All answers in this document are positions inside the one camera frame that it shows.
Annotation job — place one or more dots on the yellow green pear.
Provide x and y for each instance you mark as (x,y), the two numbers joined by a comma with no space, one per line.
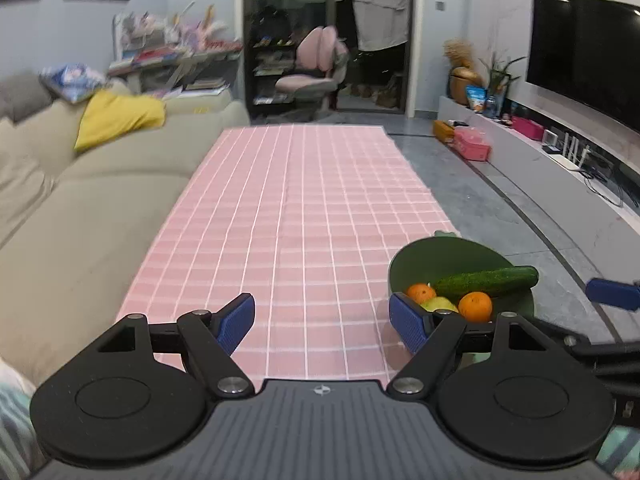
(440,304)

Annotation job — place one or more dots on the blue printed cushion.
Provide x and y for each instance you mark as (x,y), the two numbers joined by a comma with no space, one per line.
(75,80)

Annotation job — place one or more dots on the flat books and papers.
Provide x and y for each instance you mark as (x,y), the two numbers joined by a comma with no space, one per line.
(205,86)

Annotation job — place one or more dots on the green potted plant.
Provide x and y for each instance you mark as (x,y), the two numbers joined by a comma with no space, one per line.
(500,72)

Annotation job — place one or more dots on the gold vase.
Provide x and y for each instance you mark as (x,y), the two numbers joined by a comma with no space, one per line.
(465,85)

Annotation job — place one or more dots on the white television console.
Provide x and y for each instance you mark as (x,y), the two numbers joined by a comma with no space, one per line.
(550,182)

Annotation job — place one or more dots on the pink desk chair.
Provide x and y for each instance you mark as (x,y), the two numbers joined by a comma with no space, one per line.
(320,47)

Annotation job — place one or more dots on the green cucumber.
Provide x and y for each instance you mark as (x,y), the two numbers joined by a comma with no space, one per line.
(485,280)

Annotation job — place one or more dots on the dried pampas flowers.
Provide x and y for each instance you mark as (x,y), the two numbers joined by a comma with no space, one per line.
(460,50)

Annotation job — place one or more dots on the blue snack bag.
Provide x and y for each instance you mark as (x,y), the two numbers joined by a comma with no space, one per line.
(476,99)

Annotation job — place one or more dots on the pink storage box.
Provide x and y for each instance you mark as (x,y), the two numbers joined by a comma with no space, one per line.
(527,128)

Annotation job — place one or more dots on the teal striped cloth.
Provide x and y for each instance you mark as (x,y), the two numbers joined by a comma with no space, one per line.
(15,425)

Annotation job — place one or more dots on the black television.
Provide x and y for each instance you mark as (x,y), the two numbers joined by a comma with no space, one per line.
(585,60)

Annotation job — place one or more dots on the brown bag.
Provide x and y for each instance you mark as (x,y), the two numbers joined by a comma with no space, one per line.
(387,96)

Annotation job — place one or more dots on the orange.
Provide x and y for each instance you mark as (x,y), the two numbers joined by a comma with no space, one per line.
(420,292)
(475,306)

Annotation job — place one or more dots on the pink desk decorations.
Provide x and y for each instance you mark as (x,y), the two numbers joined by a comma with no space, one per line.
(205,30)

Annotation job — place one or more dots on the pink checked tablecloth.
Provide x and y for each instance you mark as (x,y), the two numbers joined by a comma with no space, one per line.
(300,210)

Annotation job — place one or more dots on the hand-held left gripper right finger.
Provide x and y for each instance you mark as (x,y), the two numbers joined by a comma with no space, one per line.
(407,327)

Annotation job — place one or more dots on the orange box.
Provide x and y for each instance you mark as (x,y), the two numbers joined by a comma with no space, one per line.
(443,130)

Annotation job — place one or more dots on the white router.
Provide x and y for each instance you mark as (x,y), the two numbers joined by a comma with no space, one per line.
(570,155)

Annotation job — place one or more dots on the black shelf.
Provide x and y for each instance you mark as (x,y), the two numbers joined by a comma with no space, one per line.
(270,60)

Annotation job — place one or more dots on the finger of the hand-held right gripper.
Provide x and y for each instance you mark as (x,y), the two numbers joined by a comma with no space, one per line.
(612,292)
(600,355)

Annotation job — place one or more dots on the beige sofa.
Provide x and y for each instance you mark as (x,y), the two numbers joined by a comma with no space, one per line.
(100,200)

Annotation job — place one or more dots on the green bowl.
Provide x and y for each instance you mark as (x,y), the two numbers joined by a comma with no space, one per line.
(440,260)

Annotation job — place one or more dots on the dark sliding door frame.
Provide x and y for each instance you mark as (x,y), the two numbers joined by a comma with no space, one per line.
(415,35)

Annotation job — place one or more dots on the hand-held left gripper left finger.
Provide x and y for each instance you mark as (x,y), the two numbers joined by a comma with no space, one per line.
(237,322)

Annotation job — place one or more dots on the grey cushion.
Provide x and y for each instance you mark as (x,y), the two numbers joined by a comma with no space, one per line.
(22,97)

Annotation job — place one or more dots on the yellow cushion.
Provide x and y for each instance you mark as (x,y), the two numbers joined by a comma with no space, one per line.
(115,117)

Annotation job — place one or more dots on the stack of books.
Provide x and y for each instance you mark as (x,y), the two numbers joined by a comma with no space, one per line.
(155,55)

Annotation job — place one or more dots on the hanging grey towel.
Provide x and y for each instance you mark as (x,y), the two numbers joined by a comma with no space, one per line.
(380,20)

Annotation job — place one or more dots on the cluttered desk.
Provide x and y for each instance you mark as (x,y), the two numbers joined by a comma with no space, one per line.
(210,57)

